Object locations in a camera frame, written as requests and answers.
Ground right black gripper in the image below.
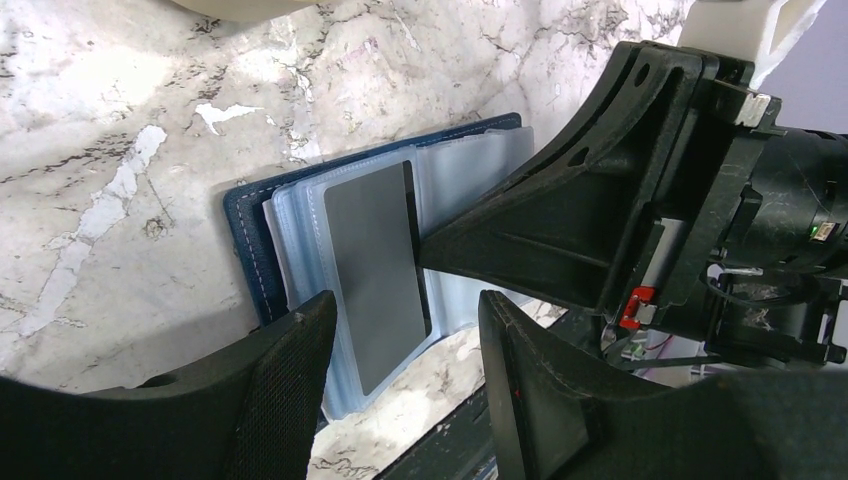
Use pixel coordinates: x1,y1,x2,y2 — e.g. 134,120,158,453
420,41,782,332

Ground dark grey credit card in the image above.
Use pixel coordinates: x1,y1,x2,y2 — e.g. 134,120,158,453
324,161,429,395

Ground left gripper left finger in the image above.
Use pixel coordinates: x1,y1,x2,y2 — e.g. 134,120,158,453
1,291,337,479

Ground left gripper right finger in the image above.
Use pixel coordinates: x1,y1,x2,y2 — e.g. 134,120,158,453
478,290,847,479

